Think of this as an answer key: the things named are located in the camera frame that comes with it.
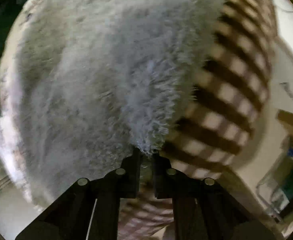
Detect grey fluffy fleece pants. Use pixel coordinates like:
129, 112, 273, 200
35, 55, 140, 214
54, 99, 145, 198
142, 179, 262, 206
0, 0, 228, 210

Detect floral and checkered blanket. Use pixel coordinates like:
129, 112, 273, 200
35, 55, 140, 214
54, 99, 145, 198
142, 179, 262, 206
0, 0, 277, 240

